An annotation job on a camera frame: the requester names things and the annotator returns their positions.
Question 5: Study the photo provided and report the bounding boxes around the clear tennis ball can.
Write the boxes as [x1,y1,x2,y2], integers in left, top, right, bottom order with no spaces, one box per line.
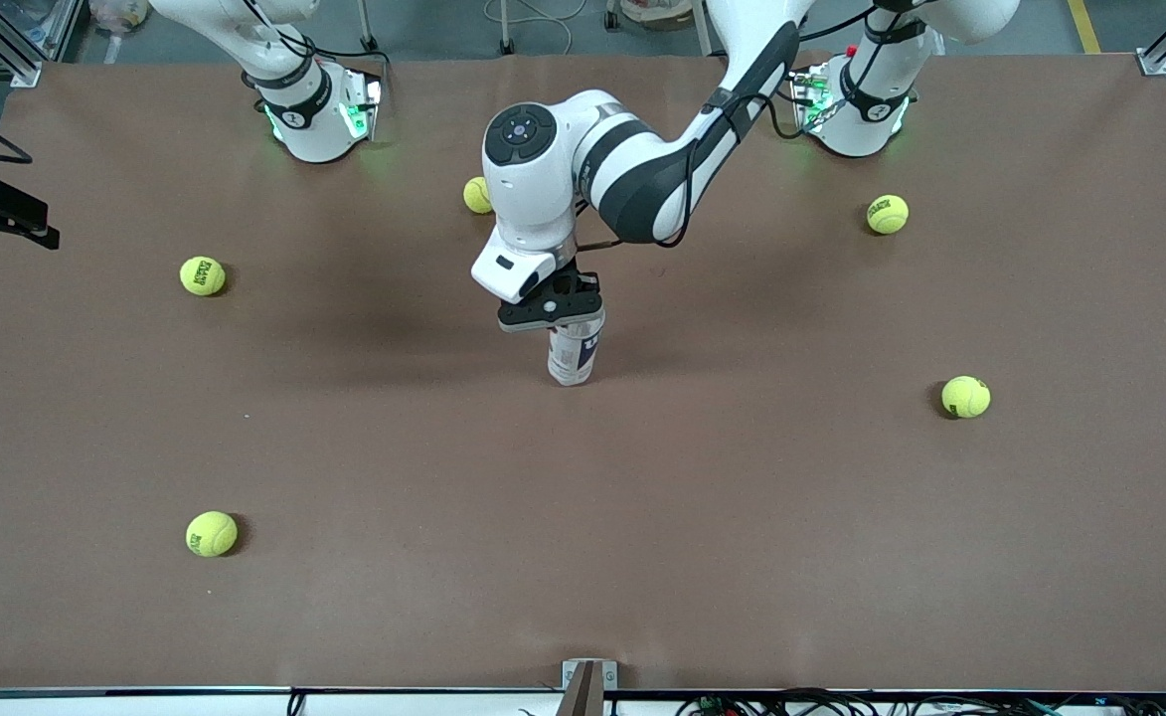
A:
[547,308,606,387]

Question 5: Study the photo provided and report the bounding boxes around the clear plastic bag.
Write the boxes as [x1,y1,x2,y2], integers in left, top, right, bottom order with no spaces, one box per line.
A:
[88,0,151,33]

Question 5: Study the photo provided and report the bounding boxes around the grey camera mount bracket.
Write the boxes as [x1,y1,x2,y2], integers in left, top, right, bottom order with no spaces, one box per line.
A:
[555,658,618,716]

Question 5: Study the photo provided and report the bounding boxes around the white table edge rail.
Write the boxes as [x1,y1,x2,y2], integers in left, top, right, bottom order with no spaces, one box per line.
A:
[0,688,1166,716]

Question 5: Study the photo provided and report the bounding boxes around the tangled black cables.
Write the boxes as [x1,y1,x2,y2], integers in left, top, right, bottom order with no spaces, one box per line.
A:
[677,686,1166,716]

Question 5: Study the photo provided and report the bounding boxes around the brown table cover sheet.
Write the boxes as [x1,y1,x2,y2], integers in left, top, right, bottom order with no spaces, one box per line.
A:
[0,50,1166,693]

